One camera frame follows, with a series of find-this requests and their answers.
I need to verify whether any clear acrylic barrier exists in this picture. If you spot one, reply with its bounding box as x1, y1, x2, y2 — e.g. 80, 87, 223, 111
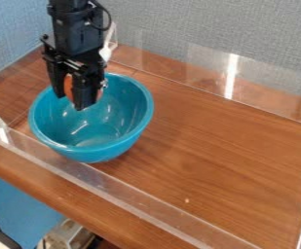
111, 44, 301, 123
0, 118, 261, 249

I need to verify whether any black cable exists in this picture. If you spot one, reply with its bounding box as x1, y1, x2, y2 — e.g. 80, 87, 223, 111
86, 0, 114, 32

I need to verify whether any blue bowl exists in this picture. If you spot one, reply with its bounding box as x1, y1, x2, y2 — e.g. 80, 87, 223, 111
27, 73, 154, 163

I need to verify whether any brown and white toy mushroom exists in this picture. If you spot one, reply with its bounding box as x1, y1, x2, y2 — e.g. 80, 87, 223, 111
63, 45, 114, 105

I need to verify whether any clear acrylic corner bracket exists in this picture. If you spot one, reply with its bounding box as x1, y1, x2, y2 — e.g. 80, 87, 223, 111
103, 22, 118, 56

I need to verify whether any clear acrylic back barrier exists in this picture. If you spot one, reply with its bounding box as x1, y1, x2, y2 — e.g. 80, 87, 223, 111
111, 44, 301, 123

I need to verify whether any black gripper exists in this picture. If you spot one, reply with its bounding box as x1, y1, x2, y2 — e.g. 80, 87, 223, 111
40, 8, 108, 111

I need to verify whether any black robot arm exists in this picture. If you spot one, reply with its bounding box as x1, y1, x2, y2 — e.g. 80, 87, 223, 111
40, 0, 112, 111

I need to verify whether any clear acrylic front barrier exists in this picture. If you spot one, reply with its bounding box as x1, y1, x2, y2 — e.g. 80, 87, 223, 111
0, 118, 261, 249

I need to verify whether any white box under table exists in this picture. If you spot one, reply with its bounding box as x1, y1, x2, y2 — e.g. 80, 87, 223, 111
35, 218, 95, 249

